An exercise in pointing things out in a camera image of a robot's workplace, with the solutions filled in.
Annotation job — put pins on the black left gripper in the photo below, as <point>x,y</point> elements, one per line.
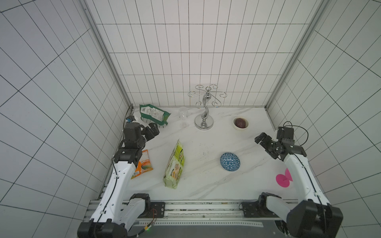
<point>154,129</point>

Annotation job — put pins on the clear glass cup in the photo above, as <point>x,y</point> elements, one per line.
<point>183,113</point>

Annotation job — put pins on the green white snack bag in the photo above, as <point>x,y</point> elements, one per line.
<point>152,114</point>

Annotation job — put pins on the cream bowl with purple food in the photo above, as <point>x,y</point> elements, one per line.
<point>240,123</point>

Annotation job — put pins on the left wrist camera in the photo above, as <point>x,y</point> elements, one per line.
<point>130,119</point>

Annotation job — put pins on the blue patterned breakfast bowl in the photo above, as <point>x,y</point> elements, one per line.
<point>230,161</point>

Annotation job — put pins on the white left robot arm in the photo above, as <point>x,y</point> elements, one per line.
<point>116,181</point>

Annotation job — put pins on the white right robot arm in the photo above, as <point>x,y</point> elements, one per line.
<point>313,216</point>

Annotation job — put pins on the aluminium mounting rail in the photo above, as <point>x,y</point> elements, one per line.
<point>197,213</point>

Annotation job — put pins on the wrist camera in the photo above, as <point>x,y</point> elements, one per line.
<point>130,119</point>
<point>285,133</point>

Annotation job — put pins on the chrome cup holder stand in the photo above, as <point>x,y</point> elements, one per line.
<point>205,121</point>

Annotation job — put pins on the orange snack packet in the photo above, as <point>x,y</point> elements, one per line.
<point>143,166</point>

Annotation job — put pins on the green oats bag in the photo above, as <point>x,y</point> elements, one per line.
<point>174,167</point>

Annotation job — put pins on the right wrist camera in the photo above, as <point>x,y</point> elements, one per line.
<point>285,133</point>

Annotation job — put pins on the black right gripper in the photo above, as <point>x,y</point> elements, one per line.
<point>268,143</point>

